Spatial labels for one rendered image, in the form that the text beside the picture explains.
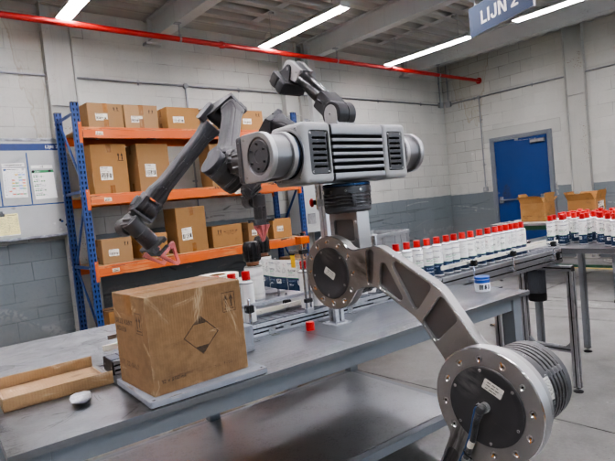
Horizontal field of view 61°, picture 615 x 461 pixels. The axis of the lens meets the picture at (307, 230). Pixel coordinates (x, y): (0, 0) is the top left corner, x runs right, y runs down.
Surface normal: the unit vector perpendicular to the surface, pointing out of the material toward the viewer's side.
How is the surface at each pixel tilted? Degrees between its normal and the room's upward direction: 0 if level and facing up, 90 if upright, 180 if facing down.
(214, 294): 90
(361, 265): 90
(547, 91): 90
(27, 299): 90
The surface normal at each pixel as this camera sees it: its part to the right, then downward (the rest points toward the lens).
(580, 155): -0.76, 0.11
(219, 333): 0.64, -0.02
